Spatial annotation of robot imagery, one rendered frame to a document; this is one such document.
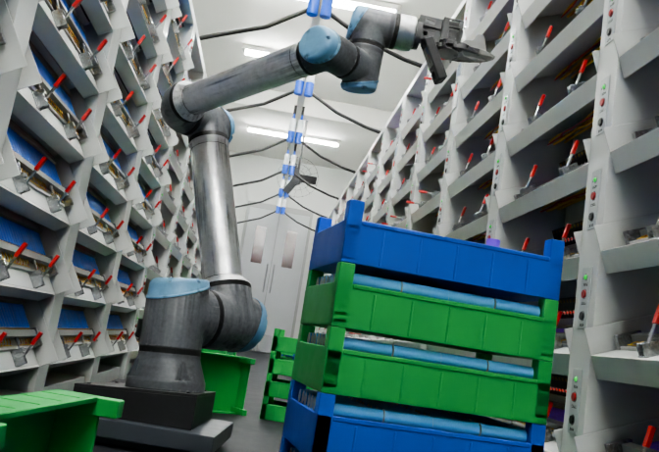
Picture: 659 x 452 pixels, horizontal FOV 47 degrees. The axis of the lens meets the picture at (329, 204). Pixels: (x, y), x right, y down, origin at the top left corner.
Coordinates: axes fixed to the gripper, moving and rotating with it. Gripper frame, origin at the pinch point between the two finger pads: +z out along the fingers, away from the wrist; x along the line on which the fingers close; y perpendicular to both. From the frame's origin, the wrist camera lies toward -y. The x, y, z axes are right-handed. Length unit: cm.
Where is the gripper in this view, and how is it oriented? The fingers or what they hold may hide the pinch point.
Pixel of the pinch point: (488, 60)
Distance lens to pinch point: 200.7
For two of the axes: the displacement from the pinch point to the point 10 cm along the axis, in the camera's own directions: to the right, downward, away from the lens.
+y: 1.9, -9.7, 1.8
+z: 9.8, 2.0, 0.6
